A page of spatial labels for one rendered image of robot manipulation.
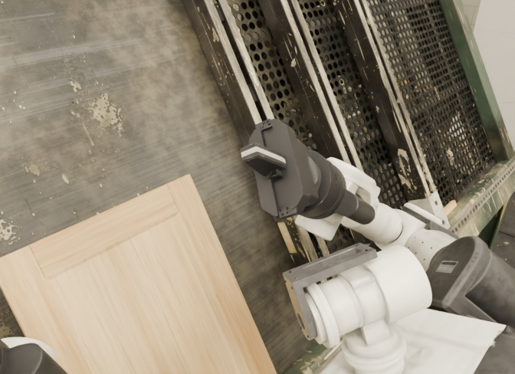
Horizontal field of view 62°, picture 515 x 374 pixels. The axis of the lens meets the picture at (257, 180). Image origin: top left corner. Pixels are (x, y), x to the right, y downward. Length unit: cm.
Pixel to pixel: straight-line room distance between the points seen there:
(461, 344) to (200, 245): 53
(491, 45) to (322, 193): 384
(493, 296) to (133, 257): 56
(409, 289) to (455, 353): 9
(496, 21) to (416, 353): 394
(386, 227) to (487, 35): 363
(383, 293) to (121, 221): 51
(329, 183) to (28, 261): 47
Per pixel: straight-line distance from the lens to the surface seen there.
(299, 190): 49
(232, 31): 98
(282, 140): 52
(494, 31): 432
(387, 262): 43
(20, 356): 36
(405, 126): 139
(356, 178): 67
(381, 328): 45
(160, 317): 83
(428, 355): 49
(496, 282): 61
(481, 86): 200
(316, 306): 40
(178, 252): 85
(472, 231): 166
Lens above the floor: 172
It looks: 30 degrees down
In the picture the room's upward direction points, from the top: straight up
